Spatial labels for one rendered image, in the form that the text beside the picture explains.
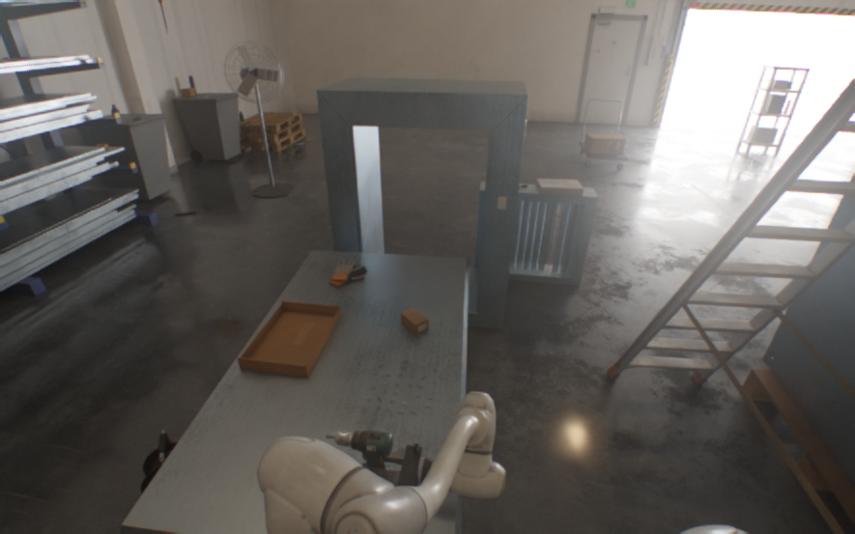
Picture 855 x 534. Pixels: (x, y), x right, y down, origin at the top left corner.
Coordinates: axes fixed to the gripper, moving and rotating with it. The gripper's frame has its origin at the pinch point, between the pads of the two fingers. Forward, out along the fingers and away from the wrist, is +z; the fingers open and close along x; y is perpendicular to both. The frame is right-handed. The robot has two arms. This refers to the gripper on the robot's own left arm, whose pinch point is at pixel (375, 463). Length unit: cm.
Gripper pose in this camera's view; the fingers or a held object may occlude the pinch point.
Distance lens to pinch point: 140.8
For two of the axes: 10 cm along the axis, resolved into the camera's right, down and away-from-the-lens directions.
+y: 0.0, -8.7, -5.0
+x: -1.5, 4.9, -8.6
